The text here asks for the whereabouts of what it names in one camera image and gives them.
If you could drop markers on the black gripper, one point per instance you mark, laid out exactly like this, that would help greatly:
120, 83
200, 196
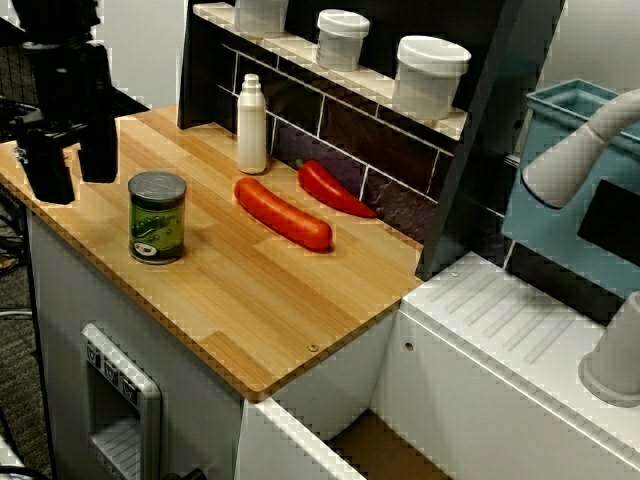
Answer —
70, 85

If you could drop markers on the green labelled tin can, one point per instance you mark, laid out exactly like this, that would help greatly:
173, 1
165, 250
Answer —
156, 225

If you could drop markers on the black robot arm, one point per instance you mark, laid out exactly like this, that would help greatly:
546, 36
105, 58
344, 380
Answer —
55, 20

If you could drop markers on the white toy sink unit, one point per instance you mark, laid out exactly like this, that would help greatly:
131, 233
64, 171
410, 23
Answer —
500, 320

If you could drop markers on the white kitchen cabinet body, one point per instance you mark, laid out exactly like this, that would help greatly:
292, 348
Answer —
60, 310

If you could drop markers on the white plastic bottle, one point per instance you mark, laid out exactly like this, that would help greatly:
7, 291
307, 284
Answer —
251, 135

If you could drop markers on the orange toy sausage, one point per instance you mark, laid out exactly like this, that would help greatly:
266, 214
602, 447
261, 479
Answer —
280, 215

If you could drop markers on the grey appliance control panel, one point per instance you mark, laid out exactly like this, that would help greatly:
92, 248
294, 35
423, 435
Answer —
120, 390

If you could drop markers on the white jar without visible lid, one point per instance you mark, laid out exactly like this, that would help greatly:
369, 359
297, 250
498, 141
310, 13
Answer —
262, 17

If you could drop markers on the red toy chili pepper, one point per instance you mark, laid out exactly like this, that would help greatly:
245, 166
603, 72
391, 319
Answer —
330, 187

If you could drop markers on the small white lidded jar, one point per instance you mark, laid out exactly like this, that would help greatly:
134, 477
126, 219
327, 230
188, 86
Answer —
345, 40

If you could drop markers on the large white lidded jar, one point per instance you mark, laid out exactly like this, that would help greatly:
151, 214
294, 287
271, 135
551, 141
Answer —
430, 75

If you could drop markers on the teal plastic container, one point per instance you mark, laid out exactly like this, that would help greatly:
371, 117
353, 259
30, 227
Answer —
545, 235

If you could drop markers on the white toy faucet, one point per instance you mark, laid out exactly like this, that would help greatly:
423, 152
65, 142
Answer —
565, 165

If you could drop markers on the black rectangular panel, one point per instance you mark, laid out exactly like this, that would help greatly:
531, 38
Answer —
612, 220

